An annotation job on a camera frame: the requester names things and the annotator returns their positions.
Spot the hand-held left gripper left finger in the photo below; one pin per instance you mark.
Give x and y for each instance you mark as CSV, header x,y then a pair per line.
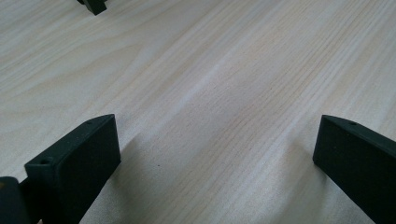
x,y
71,168

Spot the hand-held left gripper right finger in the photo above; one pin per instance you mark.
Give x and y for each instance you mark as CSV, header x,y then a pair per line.
x,y
358,158

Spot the black two-tier metal rack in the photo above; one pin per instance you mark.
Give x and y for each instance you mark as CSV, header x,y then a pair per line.
x,y
93,5

